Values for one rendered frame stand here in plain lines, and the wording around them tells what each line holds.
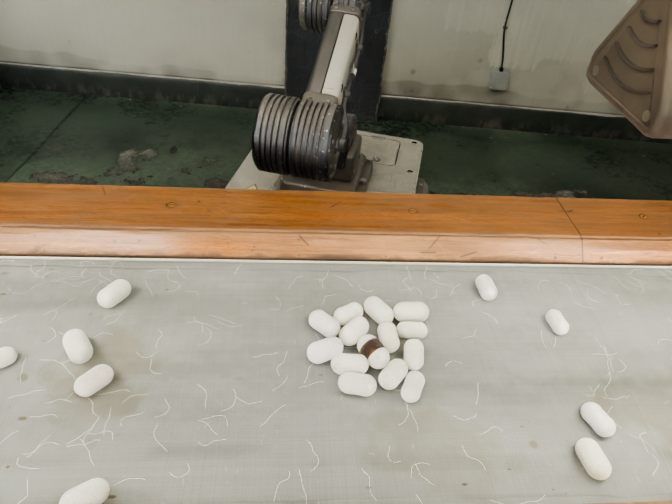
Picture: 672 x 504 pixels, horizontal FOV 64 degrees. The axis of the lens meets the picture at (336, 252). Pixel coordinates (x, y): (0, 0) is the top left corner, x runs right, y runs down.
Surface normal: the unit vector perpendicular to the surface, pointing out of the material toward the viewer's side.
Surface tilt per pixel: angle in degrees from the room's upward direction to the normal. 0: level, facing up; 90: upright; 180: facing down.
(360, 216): 0
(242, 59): 89
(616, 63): 90
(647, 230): 0
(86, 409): 0
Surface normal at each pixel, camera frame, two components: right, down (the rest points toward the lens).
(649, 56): -0.99, -0.02
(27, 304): 0.07, -0.77
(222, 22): -0.03, 0.64
